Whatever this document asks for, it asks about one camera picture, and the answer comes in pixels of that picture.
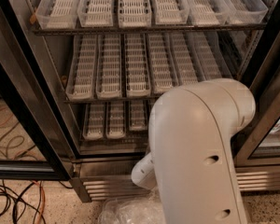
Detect clear plastic bag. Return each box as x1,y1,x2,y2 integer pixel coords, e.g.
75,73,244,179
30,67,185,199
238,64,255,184
97,190,166,224

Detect left glass fridge door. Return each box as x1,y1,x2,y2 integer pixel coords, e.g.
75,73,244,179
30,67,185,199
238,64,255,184
0,0,75,180

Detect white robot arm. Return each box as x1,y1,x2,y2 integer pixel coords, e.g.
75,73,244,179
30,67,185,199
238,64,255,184
132,78,256,224

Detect right glass fridge door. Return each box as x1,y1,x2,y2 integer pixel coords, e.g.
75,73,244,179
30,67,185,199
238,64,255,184
231,18,280,169

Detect glass fridge door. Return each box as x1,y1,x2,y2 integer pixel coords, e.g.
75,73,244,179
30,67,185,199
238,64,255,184
231,18,280,169
0,0,75,180

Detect middle wire shelf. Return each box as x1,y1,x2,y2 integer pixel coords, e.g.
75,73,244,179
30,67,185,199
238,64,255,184
63,93,163,105

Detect top wire shelf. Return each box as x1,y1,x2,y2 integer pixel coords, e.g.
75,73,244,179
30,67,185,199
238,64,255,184
33,23,266,36

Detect stainless steel fridge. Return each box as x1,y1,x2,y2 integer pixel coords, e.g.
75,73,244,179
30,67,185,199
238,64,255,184
0,0,280,203

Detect black cable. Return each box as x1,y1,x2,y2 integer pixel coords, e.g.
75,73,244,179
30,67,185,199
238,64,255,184
0,180,47,224

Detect orange cable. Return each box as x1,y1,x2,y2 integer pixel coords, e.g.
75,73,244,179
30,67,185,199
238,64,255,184
31,180,47,224

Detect bottom wire shelf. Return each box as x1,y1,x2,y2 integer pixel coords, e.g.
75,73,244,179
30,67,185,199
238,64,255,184
80,132,148,145

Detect wire shelf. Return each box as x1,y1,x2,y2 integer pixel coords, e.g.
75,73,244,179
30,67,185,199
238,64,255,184
63,93,163,105
33,23,266,36
80,132,148,145

